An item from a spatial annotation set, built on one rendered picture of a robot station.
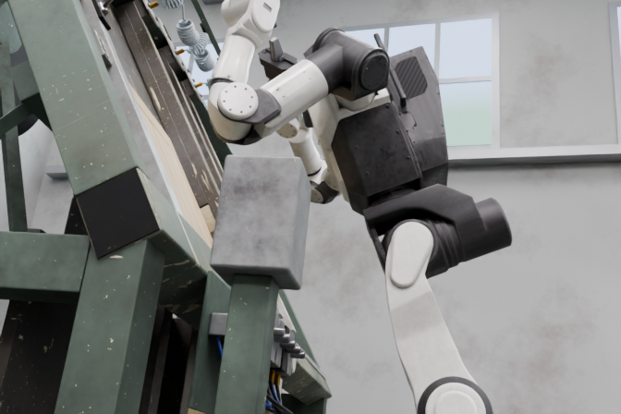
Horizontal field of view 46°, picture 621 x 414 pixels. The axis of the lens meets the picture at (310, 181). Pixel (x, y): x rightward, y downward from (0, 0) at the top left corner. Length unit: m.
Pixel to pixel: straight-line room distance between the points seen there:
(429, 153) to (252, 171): 0.59
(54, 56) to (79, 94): 0.10
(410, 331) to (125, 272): 0.64
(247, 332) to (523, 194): 3.67
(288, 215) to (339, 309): 3.51
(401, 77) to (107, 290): 0.87
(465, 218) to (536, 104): 3.34
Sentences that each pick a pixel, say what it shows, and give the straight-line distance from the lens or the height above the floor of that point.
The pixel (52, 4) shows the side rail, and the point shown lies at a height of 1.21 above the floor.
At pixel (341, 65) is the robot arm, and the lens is 1.51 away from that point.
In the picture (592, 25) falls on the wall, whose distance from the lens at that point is 5.17.
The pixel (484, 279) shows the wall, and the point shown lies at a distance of 4.45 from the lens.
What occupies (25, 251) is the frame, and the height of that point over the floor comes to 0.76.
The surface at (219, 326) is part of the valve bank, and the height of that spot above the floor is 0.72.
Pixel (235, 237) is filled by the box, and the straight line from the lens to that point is 1.07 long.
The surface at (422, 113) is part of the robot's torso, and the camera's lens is 1.63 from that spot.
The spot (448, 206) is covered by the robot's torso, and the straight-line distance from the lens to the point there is 1.57.
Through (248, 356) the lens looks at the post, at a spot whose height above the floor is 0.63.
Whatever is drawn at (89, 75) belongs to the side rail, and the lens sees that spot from 1.28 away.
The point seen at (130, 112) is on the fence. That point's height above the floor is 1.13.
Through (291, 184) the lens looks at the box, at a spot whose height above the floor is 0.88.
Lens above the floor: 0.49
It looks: 22 degrees up
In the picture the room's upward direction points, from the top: 6 degrees clockwise
